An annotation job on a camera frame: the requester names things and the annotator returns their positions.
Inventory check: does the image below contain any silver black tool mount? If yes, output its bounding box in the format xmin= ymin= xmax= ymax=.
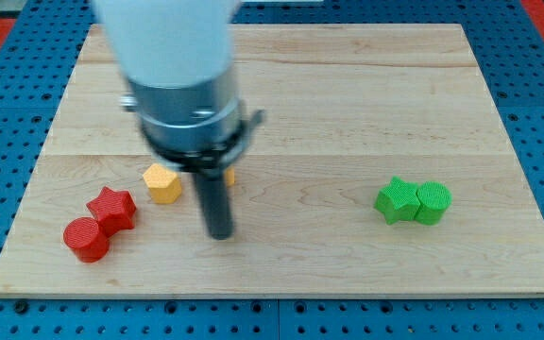
xmin=124 ymin=66 xmax=265 ymax=172

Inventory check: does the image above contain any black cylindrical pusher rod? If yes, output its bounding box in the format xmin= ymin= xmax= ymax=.
xmin=192 ymin=168 xmax=234 ymax=240

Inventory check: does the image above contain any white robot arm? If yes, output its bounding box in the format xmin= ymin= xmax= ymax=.
xmin=92 ymin=0 xmax=265 ymax=240

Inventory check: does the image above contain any wooden board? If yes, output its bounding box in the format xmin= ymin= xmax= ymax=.
xmin=0 ymin=25 xmax=544 ymax=299

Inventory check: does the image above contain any yellow block behind rod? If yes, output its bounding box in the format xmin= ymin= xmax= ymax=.
xmin=224 ymin=166 xmax=235 ymax=187

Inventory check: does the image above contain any yellow pentagon block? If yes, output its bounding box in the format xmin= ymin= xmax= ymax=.
xmin=143 ymin=163 xmax=182 ymax=204

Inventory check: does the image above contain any red star block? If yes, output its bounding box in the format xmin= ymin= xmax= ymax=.
xmin=86 ymin=187 xmax=137 ymax=237

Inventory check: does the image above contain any red cylinder block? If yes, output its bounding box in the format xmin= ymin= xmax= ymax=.
xmin=63 ymin=217 xmax=110 ymax=263

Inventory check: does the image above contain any green star block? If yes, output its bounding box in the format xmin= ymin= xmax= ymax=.
xmin=374 ymin=177 xmax=420 ymax=225

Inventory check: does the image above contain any green cylinder block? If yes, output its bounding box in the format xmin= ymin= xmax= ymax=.
xmin=415 ymin=181 xmax=452 ymax=226

